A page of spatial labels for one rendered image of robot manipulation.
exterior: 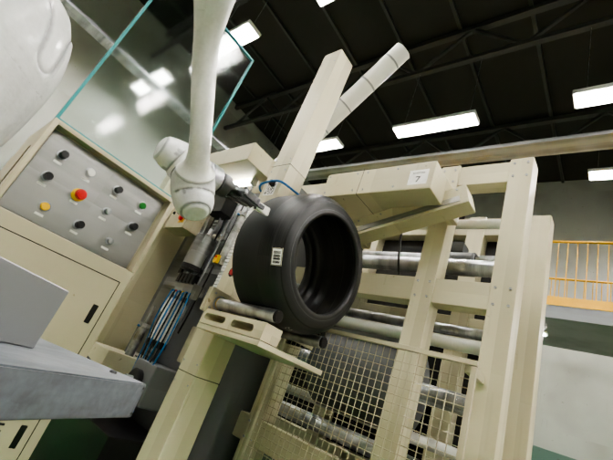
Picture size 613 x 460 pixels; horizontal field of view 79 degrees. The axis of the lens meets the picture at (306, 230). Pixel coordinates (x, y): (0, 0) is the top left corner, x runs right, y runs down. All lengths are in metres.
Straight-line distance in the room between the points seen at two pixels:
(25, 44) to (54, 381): 0.33
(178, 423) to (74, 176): 1.02
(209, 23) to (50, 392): 0.82
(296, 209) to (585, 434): 9.20
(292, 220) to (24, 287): 0.98
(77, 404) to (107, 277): 1.27
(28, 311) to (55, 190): 1.24
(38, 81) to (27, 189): 1.17
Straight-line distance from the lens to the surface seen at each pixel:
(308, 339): 1.52
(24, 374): 0.38
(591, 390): 10.22
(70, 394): 0.43
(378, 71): 2.59
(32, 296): 0.47
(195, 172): 0.99
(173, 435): 1.63
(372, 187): 1.81
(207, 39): 1.01
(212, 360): 1.62
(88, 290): 1.68
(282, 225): 1.30
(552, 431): 10.12
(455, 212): 1.78
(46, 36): 0.53
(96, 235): 1.72
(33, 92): 0.52
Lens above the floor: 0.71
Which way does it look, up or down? 22 degrees up
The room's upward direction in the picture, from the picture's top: 21 degrees clockwise
